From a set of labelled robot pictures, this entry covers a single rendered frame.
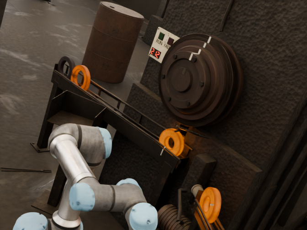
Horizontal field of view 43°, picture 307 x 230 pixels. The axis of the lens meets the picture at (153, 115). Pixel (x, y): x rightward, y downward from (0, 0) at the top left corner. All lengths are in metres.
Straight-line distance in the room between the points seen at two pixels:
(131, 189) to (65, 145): 0.29
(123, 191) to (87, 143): 0.35
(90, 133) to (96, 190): 0.39
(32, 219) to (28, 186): 1.09
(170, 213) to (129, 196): 0.84
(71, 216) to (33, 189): 1.11
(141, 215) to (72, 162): 0.29
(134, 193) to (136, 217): 0.10
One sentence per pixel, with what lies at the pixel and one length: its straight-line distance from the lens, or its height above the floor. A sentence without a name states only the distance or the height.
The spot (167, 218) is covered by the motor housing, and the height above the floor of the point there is 0.50.
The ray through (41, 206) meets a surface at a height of 0.01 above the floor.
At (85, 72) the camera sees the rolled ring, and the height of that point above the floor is 0.76.
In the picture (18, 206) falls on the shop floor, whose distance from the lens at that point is 2.53.
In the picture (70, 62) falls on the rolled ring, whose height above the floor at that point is 0.75.
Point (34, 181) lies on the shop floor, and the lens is 2.76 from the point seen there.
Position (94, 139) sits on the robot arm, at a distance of 1.43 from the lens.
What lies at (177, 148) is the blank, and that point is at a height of 0.75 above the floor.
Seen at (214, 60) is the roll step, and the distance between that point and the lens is 1.86.
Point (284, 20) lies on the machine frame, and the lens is 1.91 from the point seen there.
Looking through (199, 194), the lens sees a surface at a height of 0.70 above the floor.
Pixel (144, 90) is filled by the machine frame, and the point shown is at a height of 0.87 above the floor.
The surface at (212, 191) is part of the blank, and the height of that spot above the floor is 0.78.
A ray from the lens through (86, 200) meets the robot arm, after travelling 1.07.
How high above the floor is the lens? 1.60
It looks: 21 degrees down
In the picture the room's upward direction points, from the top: 21 degrees clockwise
